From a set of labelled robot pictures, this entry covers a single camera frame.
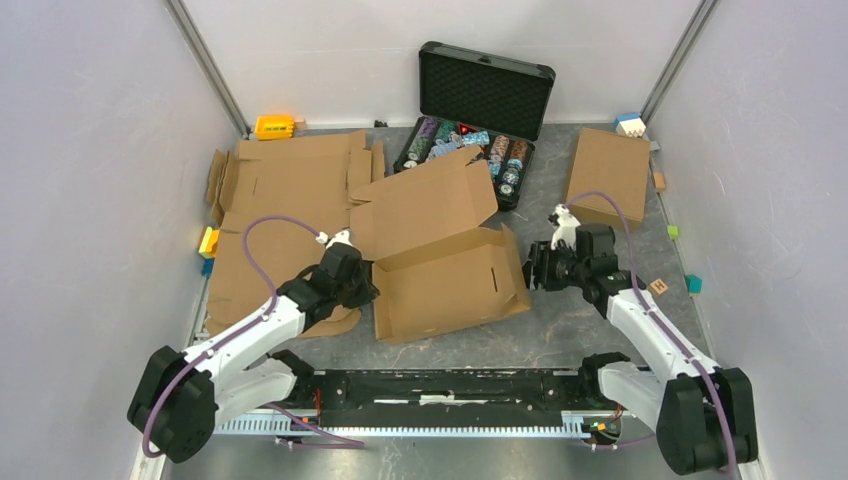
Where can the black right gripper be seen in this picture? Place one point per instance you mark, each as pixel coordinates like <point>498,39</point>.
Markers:
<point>541,255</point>

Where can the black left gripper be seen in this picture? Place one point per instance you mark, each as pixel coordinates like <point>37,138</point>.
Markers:
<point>367,292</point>

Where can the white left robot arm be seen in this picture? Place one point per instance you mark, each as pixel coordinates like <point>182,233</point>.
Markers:
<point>182,396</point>

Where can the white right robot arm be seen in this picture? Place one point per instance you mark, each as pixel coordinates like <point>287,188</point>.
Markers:
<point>702,414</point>

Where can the folded brown cardboard box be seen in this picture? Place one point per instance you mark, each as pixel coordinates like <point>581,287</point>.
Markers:
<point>607,181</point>

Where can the stack of flat cardboard sheets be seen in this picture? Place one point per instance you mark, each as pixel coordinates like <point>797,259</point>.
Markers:
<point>270,200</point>

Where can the wooden letter H cube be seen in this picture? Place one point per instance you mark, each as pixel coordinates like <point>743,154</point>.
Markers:
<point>658,286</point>

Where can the yellow orange toy block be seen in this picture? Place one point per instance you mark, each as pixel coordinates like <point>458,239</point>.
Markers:
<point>207,247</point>

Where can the small wooden cube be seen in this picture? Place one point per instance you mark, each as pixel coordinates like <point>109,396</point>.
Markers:
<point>659,181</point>

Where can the teal small cube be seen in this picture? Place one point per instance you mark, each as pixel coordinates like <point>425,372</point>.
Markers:
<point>693,283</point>

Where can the blue white toy block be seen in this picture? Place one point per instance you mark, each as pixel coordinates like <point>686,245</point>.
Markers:
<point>630,125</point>

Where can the black poker chip case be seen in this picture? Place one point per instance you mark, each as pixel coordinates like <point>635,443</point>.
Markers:
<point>471,98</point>

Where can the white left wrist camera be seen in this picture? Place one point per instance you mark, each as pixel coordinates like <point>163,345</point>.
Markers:
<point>343,237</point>

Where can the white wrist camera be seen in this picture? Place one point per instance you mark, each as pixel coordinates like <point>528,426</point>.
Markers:
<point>565,225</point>
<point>343,237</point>

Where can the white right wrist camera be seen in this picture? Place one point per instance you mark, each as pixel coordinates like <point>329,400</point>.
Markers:
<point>565,225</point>

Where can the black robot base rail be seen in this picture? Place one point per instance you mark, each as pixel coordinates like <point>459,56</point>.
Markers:
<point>404,400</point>

